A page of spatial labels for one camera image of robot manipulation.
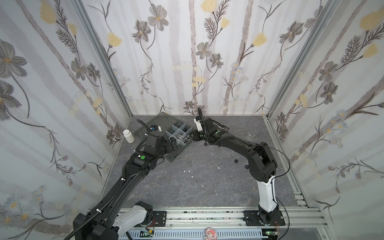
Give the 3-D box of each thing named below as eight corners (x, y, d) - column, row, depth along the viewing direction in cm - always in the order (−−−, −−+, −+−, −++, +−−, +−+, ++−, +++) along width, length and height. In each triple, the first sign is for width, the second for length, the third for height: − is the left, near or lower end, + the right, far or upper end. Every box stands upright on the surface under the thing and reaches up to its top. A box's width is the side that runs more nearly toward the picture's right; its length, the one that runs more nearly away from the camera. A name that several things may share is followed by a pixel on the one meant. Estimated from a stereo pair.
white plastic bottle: (125, 143, 103) (121, 136, 97) (128, 136, 107) (124, 129, 101) (133, 143, 104) (130, 136, 97) (136, 136, 107) (132, 129, 101)
